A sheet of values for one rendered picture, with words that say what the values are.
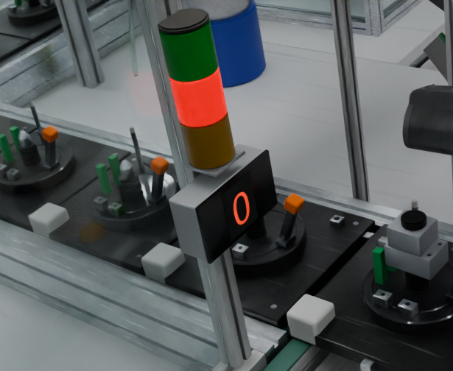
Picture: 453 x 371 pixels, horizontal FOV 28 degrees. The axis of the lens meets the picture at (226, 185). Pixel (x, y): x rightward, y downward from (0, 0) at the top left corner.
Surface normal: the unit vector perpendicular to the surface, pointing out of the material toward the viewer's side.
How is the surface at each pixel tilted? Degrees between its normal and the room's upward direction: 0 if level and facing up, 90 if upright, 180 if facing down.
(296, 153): 0
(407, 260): 90
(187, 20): 0
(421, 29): 0
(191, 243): 90
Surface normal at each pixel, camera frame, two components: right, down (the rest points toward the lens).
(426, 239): 0.74, 0.25
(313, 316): -0.17, -0.83
